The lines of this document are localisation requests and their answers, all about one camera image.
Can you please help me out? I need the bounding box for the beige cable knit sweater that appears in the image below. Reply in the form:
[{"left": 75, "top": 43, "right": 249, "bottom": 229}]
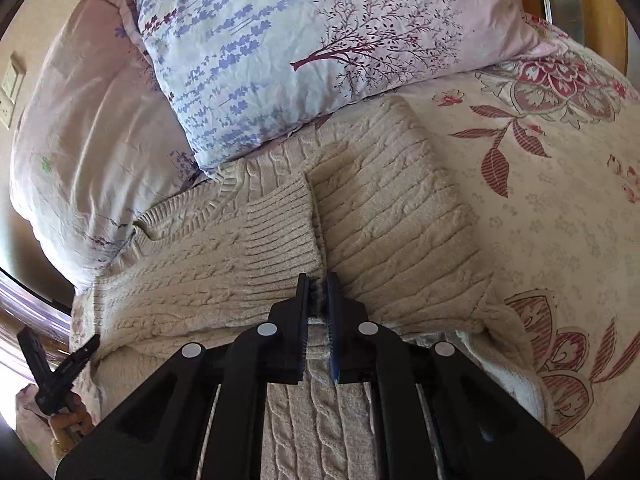
[{"left": 69, "top": 94, "right": 554, "bottom": 480}]

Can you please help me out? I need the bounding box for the person left hand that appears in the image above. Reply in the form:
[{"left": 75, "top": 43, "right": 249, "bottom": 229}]
[{"left": 49, "top": 392, "right": 94, "bottom": 451}]

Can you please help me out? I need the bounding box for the pink floral left pillow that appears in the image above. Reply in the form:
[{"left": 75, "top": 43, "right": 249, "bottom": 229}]
[{"left": 10, "top": 0, "right": 201, "bottom": 289}]

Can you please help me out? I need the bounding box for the cream floral bedspread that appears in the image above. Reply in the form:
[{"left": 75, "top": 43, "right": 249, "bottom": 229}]
[{"left": 394, "top": 12, "right": 640, "bottom": 476}]

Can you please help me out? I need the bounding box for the blue lavender print pillow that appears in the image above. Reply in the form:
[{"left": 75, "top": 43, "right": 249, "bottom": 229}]
[{"left": 107, "top": 0, "right": 551, "bottom": 173}]

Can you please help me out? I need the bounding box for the wall switch socket panel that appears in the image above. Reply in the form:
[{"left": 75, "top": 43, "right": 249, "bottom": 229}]
[{"left": 0, "top": 53, "right": 26, "bottom": 128}]

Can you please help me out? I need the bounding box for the wooden headboard frame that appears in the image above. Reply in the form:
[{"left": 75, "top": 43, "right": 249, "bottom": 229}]
[{"left": 522, "top": 0, "right": 628, "bottom": 73}]

